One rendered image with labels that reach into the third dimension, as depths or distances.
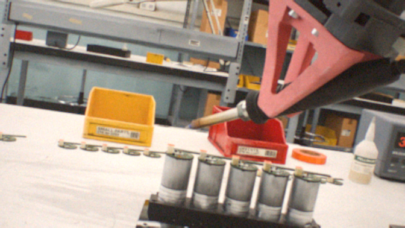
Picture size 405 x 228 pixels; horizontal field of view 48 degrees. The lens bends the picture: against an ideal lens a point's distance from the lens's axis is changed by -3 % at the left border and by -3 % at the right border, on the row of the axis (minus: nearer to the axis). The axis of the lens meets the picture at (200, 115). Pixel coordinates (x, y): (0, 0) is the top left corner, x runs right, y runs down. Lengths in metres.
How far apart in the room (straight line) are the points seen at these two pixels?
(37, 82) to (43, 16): 2.24
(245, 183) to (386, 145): 0.41
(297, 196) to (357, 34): 0.19
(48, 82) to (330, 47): 4.61
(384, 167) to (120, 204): 0.47
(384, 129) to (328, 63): 0.52
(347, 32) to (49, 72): 4.61
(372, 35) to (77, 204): 0.29
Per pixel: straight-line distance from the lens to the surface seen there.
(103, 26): 2.64
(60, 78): 4.82
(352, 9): 0.25
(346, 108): 3.12
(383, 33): 0.28
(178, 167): 0.39
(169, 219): 0.40
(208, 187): 0.40
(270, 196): 0.40
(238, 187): 0.40
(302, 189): 0.41
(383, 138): 0.79
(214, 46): 2.70
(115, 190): 0.48
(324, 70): 0.28
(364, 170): 0.72
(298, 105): 0.31
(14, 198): 0.43
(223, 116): 0.35
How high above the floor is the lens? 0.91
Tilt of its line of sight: 8 degrees down
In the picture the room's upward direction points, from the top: 10 degrees clockwise
